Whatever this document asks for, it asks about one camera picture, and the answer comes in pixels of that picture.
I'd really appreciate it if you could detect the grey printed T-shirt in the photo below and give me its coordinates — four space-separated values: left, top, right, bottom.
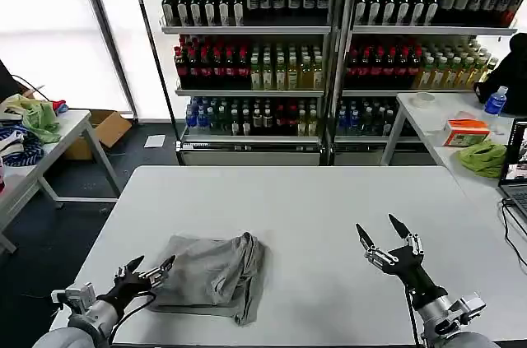
146 231 267 327

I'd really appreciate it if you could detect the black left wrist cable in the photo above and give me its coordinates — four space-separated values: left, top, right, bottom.
107 290 158 345

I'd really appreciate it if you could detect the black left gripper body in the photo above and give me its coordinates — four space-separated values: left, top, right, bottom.
97 275 152 317

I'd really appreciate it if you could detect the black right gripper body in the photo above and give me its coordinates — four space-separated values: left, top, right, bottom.
385 244 449 309

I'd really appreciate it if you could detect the white side table with laptop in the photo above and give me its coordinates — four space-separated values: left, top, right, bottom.
380 92 527 201

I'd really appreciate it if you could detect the blue water bottle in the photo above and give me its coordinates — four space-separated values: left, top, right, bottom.
484 86 509 115

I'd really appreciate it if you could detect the white side table with clothes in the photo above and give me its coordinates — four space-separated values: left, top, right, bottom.
0 109 123 255

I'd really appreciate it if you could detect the green crumpled cloth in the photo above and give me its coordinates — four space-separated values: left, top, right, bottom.
457 140 508 179

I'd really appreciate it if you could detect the open laptop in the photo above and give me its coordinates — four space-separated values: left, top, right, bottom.
497 118 527 220

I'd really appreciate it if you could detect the person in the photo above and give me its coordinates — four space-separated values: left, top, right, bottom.
473 33 527 115

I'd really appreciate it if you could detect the light green garment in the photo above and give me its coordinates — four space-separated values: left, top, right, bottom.
20 99 62 145

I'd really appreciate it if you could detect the grey shelf rack with bottles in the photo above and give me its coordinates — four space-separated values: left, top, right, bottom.
331 0 520 166
158 0 338 166

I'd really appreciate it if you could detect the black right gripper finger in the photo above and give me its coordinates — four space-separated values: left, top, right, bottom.
388 213 425 258
355 223 397 271

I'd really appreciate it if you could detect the blue white patterned garment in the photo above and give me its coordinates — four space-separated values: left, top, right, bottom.
0 125 44 169

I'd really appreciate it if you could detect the black laptop cable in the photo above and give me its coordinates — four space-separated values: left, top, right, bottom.
500 197 527 276

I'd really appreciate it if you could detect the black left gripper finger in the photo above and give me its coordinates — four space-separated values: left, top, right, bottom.
116 256 146 282
137 255 177 290

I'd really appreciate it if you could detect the brown cardboard box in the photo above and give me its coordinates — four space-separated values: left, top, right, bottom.
63 109 133 161

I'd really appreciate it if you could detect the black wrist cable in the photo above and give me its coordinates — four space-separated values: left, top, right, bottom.
107 290 158 345
404 285 424 348

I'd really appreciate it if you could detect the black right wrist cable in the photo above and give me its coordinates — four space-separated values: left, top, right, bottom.
404 285 424 348

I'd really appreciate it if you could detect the black monitor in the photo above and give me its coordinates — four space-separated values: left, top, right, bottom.
0 58 26 103

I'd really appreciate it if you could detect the orange tissue box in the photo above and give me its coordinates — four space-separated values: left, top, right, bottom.
443 118 493 148

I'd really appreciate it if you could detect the beige garment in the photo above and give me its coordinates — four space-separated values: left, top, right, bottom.
0 95 26 123

